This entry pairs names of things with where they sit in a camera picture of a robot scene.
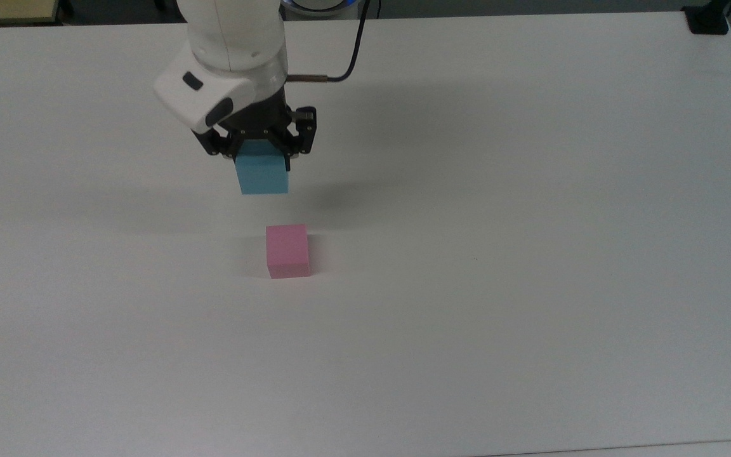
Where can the pink cube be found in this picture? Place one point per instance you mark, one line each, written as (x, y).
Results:
(287, 251)

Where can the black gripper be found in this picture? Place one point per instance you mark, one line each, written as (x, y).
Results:
(261, 120)

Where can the black stand base plate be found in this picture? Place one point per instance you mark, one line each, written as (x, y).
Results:
(708, 22)

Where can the wooden board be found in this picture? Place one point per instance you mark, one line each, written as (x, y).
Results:
(4, 9)

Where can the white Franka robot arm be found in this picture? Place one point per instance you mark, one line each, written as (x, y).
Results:
(232, 32)

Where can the blue cube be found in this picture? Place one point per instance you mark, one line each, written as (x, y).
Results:
(264, 174)

